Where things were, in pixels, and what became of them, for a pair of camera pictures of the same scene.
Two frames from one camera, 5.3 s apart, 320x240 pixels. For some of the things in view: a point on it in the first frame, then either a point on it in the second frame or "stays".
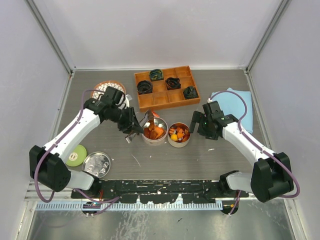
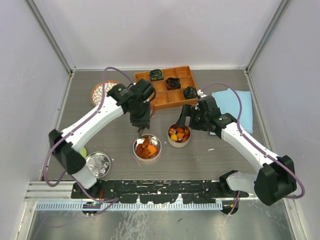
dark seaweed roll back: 156,74 stays
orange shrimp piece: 159,131 → 152,150
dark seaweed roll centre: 173,83 stays
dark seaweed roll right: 190,92 stays
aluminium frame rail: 32,195 stays
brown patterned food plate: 103,85 stays
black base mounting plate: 159,191 stays
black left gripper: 131,124 → 145,120
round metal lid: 97,163 stays
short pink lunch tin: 178,134 stays
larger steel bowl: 155,132 → 153,140
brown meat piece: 147,132 → 139,149
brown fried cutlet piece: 151,126 → 145,141
